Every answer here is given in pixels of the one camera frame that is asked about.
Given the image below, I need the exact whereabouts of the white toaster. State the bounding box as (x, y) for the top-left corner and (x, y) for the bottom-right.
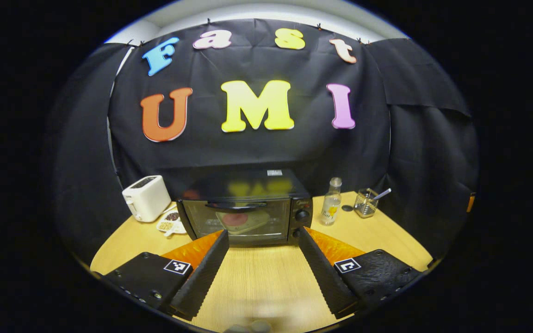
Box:
(122, 175), (172, 223)

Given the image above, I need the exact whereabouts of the black electric oven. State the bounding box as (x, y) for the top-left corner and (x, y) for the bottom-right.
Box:
(176, 169), (314, 247)

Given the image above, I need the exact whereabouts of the clear glass bottle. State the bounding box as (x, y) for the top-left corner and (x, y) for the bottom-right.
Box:
(320, 177), (342, 226)

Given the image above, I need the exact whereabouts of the clear square holder cup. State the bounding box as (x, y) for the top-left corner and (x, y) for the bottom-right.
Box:
(353, 188), (379, 218)

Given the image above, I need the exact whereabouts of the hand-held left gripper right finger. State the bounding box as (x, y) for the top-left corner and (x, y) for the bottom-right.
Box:
(298, 227), (423, 320)

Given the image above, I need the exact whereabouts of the white square food plate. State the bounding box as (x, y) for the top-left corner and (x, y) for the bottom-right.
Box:
(216, 210), (272, 234)

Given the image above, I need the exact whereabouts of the white divided snack plate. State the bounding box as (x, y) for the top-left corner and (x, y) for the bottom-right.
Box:
(156, 210), (187, 237)

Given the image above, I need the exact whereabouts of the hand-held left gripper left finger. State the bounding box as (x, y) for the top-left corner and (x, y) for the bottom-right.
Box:
(102, 229), (230, 321)

